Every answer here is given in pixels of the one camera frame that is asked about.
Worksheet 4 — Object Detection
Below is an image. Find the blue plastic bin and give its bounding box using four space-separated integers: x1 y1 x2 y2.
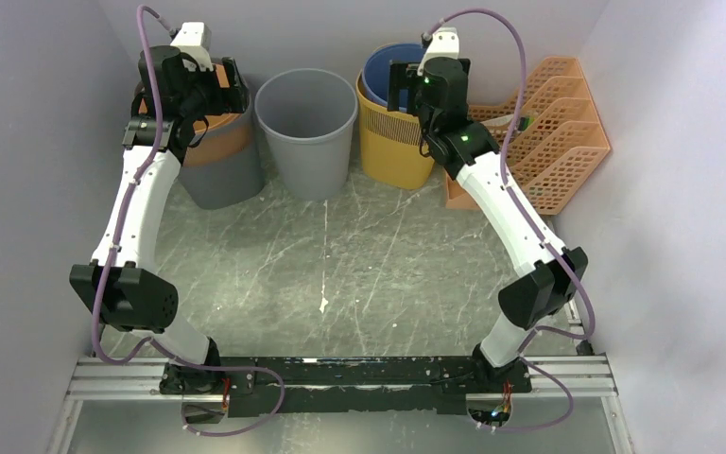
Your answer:
360 43 424 108

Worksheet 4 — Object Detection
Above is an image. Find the orange plastic bin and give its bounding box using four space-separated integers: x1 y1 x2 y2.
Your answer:
134 62 252 168

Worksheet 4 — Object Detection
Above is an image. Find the yellow mesh plastic bin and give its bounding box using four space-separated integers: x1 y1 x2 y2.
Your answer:
355 74 434 190

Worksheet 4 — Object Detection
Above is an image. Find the light grey plastic bin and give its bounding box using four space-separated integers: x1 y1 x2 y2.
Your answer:
254 68 358 201

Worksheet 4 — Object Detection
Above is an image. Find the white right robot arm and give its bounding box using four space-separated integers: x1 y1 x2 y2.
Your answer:
387 57 588 392

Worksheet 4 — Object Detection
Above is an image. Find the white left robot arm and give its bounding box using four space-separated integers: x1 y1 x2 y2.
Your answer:
69 45 251 393

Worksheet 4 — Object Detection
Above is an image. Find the dark grey ribbed bin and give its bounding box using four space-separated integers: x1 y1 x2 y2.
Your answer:
178 89 265 210

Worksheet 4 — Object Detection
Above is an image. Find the orange plastic file organizer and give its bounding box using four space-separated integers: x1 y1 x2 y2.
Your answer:
444 56 613 217

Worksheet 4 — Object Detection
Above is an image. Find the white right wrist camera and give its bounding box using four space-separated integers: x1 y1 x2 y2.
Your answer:
417 26 459 76

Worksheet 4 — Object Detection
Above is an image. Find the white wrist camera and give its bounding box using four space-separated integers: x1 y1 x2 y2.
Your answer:
171 22 212 62
417 26 459 76

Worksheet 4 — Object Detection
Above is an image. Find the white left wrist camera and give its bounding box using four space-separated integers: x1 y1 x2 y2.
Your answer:
171 22 212 62

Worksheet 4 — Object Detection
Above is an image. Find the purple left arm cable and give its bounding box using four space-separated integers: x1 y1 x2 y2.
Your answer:
90 5 287 439

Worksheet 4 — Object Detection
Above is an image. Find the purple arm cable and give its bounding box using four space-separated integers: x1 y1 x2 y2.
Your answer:
422 7 597 435
90 5 287 439

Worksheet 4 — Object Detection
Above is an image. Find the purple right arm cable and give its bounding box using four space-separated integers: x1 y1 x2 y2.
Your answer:
422 7 597 435

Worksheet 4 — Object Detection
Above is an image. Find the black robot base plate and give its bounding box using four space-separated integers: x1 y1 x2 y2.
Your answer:
158 356 532 418

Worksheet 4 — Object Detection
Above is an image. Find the aluminium frame rail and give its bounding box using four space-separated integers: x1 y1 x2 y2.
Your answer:
46 300 636 454

